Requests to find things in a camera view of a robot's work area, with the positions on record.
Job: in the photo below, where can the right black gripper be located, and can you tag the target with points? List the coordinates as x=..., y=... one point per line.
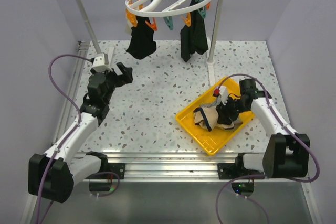
x=223, y=112

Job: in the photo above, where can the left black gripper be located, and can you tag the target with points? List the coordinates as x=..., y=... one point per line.
x=121, y=80

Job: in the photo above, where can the beige underwear navy trim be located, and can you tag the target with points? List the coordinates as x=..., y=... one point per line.
x=207, y=118

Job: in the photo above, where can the grey striped underwear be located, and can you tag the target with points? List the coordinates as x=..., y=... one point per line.
x=215, y=103

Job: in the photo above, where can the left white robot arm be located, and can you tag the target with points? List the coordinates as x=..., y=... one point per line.
x=53, y=174

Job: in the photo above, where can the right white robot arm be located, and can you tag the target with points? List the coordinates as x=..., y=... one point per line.
x=286, y=155

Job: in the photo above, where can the plain black underwear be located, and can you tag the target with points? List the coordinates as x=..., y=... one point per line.
x=142, y=43

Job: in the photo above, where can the black pinstriped underwear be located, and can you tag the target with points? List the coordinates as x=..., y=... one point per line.
x=193, y=38

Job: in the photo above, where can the yellow plastic tray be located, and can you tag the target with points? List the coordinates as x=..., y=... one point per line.
x=213, y=141

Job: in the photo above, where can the right white rack pole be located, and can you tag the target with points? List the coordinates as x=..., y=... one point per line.
x=210, y=59

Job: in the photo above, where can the white rack pole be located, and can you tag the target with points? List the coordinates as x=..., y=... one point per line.
x=88, y=26
x=210, y=59

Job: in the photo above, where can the left white rack pole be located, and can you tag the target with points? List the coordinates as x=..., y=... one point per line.
x=88, y=26

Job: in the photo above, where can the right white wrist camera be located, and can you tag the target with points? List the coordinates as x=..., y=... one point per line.
x=223, y=91

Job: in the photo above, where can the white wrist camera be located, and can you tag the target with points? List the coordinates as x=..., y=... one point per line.
x=223, y=91
x=101, y=63

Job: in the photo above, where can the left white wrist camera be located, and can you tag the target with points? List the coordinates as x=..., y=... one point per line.
x=101, y=63

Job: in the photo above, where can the aluminium rail frame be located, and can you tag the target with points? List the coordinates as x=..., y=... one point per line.
x=140, y=135

